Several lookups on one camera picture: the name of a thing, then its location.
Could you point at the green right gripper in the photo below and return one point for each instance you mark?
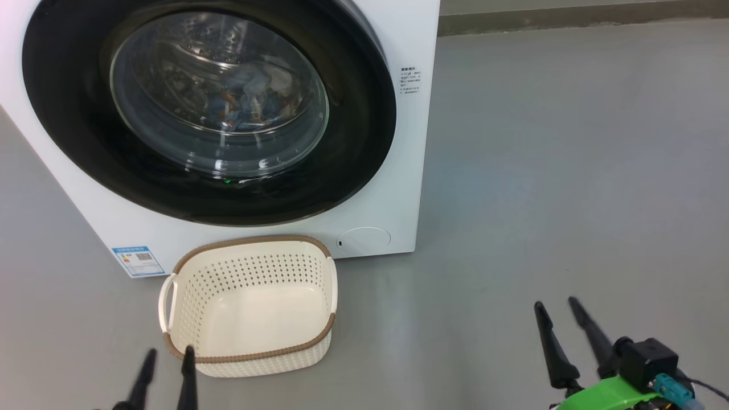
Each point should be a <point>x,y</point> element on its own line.
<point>603,396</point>

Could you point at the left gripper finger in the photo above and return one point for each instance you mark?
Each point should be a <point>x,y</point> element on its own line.
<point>142,387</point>
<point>188,381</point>

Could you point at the blue cartoon print garment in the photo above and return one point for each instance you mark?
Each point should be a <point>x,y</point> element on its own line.
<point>228,111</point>

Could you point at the dark round washer door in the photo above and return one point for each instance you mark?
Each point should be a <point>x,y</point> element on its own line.
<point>68,114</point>

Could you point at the white cloth garment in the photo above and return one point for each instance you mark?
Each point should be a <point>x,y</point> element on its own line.
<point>273,80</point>

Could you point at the white front-load washing machine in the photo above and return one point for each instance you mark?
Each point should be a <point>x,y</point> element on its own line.
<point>410,171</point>

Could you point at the steel washing machine drum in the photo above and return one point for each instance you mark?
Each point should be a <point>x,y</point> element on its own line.
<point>188,62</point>

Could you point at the cream perforated laundry basket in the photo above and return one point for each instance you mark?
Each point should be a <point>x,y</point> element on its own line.
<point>256,307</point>

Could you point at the blue white energy label sticker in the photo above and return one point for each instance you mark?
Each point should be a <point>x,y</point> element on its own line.
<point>138,262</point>

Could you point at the round white filter cover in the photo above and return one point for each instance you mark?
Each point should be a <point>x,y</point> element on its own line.
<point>364,240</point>

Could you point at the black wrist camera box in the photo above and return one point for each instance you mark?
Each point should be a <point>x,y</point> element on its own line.
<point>649,361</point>

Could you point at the grey wall baseboard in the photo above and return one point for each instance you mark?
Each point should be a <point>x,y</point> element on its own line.
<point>569,20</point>

